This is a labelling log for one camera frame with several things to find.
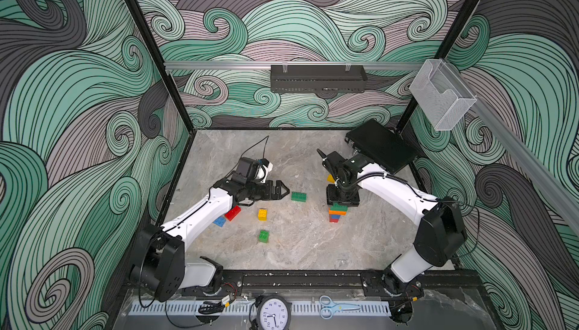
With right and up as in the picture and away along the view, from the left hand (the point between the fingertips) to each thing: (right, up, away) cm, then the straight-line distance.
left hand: (280, 190), depth 81 cm
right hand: (+20, -6, 0) cm, 20 cm away
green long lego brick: (+20, -5, -5) cm, 21 cm away
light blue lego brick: (-24, -13, +5) cm, 28 cm away
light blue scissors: (+16, -35, -12) cm, 40 cm away
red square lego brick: (+21, -13, +6) cm, 26 cm away
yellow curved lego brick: (+15, +7, -17) cm, 23 cm away
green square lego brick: (-6, -17, 0) cm, 18 cm away
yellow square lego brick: (-7, -11, +5) cm, 13 cm away
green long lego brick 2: (+8, -5, +12) cm, 15 cm away
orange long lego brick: (+21, -8, +1) cm, 23 cm away
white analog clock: (-2, -34, -15) cm, 37 cm away
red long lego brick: (-19, -11, +8) cm, 23 cm away
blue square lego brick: (+21, -11, +4) cm, 24 cm away
